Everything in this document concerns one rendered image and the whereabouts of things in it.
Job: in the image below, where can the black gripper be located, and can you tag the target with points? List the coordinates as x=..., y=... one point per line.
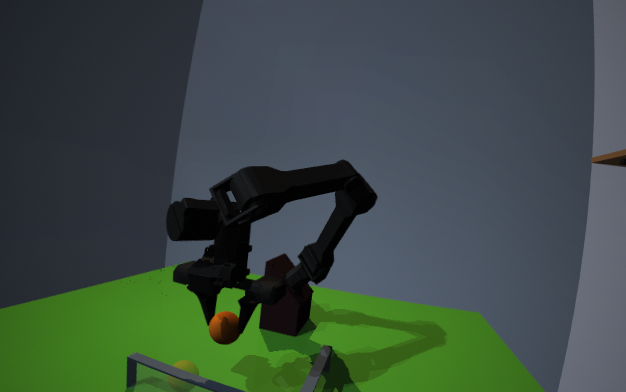
x=264, y=290

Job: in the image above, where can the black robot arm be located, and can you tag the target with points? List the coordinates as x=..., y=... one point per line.
x=261, y=191

